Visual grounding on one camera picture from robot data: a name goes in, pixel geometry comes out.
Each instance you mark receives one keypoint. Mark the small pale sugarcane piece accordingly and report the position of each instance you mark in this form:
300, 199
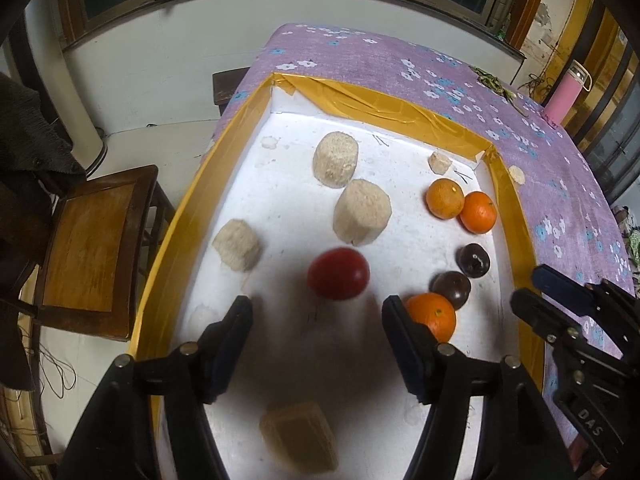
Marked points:
517, 175

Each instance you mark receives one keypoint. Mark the yellow taped foam box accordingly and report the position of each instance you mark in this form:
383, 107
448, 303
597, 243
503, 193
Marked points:
319, 200

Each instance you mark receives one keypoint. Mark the wooden chair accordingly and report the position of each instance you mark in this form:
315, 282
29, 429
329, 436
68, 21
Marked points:
107, 233

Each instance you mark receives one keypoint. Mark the tiny pale sugarcane bit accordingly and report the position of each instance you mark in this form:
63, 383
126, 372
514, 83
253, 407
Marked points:
439, 163

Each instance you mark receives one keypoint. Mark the purple floral tablecloth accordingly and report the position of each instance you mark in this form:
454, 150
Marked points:
570, 223

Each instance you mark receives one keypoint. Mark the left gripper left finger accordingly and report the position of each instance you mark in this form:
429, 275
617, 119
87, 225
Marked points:
114, 437

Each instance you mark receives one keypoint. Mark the dark jacket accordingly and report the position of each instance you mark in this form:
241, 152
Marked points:
36, 164

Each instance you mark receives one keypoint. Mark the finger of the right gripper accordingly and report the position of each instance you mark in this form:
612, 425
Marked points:
573, 296
547, 321

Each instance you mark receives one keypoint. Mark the pink water bottle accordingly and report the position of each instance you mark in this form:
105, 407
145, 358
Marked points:
575, 80

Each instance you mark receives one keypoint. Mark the red tomato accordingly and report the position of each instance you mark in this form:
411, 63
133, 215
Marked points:
339, 274

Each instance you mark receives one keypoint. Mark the pale sugarcane cylinder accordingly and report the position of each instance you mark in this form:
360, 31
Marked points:
361, 213
335, 159

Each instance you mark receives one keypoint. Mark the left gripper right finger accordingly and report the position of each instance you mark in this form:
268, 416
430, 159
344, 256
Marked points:
518, 435

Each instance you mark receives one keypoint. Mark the pale sugarcane slice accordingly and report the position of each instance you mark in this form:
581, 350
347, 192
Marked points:
238, 245

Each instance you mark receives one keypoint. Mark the large pale sugarcane chunk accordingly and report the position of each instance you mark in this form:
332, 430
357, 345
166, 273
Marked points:
299, 438

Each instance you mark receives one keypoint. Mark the dark plum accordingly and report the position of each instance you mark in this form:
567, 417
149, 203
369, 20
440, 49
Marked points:
454, 286
473, 260

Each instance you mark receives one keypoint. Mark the pale sugarcane cylinder back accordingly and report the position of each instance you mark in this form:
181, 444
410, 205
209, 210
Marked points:
335, 159

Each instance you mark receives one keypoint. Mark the green vegetable pile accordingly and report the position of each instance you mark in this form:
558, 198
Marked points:
494, 84

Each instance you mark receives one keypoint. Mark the large orange mandarin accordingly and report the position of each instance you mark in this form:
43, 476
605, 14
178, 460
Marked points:
435, 312

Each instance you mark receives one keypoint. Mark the pale sugarcane cylinder front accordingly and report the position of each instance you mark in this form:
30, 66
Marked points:
361, 213

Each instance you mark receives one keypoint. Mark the small mandarin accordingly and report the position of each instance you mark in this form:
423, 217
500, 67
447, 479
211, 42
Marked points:
479, 213
444, 198

